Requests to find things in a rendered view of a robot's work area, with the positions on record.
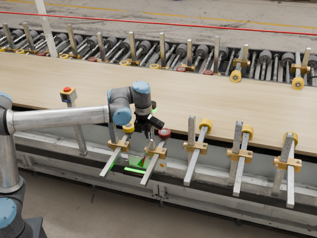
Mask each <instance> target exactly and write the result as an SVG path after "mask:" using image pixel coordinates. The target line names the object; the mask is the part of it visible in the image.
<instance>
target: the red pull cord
mask: <svg viewBox="0 0 317 238"><path fill-rule="evenodd" d="M0 13H9V14H22V15H35V16H48V17H67V18H80V19H94V20H107V21H120V22H134V23H147V24H160V25H173V26H192V27H205V28H219V29H232V30H245V31H259V32H272V33H285V34H304V35H317V34H313V33H299V32H286V31H272V30H258V29H245V28H231V27H218V26H204V25H185V24H171V23H158V22H144V21H131V20H117V19H103V18H90V17H70V16H57V15H43V14H30V13H16V12H2V11H0Z"/></svg>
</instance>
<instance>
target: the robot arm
mask: <svg viewBox="0 0 317 238"><path fill-rule="evenodd" d="M150 92H151V90H150V85H149V84H148V83H147V82H145V81H136V82H134V83H133V84H132V86H128V87H121V88H116V89H114V88H113V89H110V90H108V91H107V99H108V104H106V105H94V106H83V107H72V108H60V109H49V110H32V111H21V112H13V111H12V109H11V108H12V105H13V101H12V98H11V97H10V96H9V95H8V94H6V93H5V92H1V91H0V238H33V229H32V227H31V226H30V225H29V224H28V223H26V222H24V220H23V218H22V216H21V213H22V207H23V201H24V195H25V188H26V185H25V180H24V179H23V178H22V177H21V176H20V175H19V174H18V166H17V155H16V147H15V139H14V133H15V132H16V131H24V130H34V129H44V128H58V127H68V126H79V125H89V124H99V123H115V124H116V125H118V126H124V125H127V124H128V123H129V122H130V121H131V119H132V111H131V109H130V104H134V106H135V111H134V114H135V116H136V119H135V122H134V130H137V131H141V132H142V134H140V137H141V138H144V139H146V140H147V141H148V142H149V141H150V140H151V136H152V126H154V127H156V128H158V129H159V130H161V129H162V128H163V126H164V124H165V123H164V122H163V121H161V120H159V119H158V118H156V117H154V116H152V115H151V114H150V113H151V112H152V104H151V94H150Z"/></svg>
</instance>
